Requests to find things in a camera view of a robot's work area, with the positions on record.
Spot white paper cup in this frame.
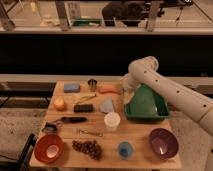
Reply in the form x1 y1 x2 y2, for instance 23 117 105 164
104 112 120 131

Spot orange bowl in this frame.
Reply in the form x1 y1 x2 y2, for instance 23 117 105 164
34 134 64 164

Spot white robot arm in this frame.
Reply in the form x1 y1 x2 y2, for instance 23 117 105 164
122 56 213 137

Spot orange fruit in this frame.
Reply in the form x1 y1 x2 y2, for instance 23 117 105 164
53 98 66 111

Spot small metal cup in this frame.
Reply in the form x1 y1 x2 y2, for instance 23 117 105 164
88 79 97 92

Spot blue sponge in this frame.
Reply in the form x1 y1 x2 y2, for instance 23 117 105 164
64 83 80 93

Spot bunch of dark grapes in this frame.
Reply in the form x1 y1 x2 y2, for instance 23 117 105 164
72 140 102 160

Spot blue plastic cup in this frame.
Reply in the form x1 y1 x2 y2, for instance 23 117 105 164
118 141 133 160

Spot black rectangular block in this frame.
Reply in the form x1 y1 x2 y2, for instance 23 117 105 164
74 104 94 113

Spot black handled tool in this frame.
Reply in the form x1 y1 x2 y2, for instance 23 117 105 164
53 117 87 123

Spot purple bowl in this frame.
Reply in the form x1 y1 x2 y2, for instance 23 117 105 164
149 128 179 159

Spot black chair frame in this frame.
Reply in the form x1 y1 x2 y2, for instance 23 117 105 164
0 134 36 171

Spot yellow banana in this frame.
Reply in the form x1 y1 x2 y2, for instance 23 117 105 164
75 93 96 104

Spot green plastic tray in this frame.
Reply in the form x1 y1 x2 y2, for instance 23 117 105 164
124 85 170 121

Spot metal key tool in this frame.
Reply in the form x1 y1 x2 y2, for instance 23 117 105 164
73 129 103 137

